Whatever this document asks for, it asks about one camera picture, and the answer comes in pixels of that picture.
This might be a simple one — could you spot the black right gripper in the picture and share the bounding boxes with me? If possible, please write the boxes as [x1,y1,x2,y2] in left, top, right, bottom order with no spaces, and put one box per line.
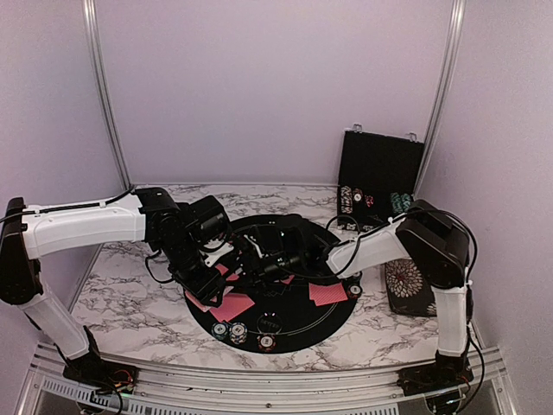
[223,250,304,295]

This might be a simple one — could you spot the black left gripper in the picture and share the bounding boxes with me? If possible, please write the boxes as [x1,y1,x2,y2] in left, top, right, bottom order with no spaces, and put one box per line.
[159,236,227,308]

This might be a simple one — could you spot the dealt red card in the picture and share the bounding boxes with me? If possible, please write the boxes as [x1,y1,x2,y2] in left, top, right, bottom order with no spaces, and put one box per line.
[280,276,295,285]
[220,293,255,315]
[215,264,228,277]
[308,283,348,306]
[209,307,241,322]

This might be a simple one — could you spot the clear round dealer button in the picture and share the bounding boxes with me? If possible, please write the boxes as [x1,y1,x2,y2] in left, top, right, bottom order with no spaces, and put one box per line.
[257,313,283,334]

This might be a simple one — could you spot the green chip stack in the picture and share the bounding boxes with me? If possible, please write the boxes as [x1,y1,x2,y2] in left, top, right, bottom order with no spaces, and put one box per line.
[211,322,229,341]

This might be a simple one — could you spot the red playing card deck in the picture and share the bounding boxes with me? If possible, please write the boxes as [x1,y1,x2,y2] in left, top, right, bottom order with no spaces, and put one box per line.
[184,290,212,312]

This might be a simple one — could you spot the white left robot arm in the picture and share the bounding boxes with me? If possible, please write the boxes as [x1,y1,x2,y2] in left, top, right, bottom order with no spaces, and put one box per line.
[1,188,232,385]

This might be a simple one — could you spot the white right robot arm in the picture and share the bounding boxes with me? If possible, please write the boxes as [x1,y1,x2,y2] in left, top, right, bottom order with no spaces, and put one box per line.
[232,199,477,387]

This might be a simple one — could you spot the round black poker mat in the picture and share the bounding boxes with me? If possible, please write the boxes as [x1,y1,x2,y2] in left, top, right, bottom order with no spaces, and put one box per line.
[186,214,360,354]

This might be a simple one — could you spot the black poker chip case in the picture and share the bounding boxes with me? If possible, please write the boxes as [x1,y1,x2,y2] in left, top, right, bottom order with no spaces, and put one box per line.
[337,129,424,232]

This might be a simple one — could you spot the green chips in case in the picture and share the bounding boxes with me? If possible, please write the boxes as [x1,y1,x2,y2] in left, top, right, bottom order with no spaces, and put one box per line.
[390,192,414,215]

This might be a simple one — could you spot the black floral rectangular tray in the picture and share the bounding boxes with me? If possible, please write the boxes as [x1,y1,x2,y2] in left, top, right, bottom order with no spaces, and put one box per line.
[384,259,436,317]

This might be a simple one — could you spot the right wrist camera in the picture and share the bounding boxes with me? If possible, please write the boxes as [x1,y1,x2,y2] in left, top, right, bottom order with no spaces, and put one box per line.
[276,214,320,266]

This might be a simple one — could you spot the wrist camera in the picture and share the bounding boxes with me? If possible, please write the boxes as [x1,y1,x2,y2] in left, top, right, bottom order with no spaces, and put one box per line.
[276,214,320,266]
[189,195,229,245]

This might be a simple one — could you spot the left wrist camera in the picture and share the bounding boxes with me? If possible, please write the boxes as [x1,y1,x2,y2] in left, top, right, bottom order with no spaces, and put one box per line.
[189,195,229,245]

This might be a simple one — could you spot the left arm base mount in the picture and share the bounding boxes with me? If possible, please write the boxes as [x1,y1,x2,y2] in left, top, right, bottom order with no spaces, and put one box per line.
[58,344,138,393]

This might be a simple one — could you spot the aluminium front rail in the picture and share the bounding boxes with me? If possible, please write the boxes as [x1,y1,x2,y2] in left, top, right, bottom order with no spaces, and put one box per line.
[15,343,521,414]

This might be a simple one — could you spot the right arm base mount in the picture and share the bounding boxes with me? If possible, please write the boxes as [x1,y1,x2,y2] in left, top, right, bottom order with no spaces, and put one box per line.
[397,353,474,396]

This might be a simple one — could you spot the left aluminium frame post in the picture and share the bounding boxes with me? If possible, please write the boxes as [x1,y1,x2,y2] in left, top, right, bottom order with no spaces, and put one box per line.
[82,0,132,189]

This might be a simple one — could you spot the aluminium frame post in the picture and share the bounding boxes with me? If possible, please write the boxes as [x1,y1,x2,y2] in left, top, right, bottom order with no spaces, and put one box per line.
[82,0,132,189]
[415,0,467,194]

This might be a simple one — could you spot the right aluminium frame post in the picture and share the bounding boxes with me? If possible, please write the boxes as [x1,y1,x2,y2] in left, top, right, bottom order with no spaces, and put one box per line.
[415,0,467,194]

